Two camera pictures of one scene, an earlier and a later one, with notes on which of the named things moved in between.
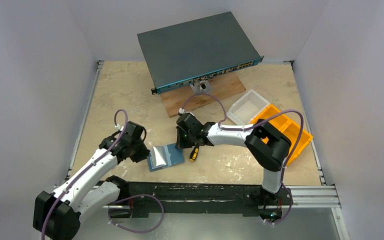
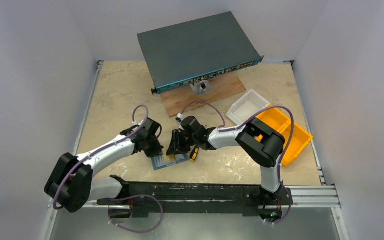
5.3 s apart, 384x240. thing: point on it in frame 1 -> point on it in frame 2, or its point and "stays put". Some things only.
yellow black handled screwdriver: [194, 152] stays put
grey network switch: [180, 54] stays put
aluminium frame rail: [314, 196] stays put
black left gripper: [143, 153] -> [155, 151]
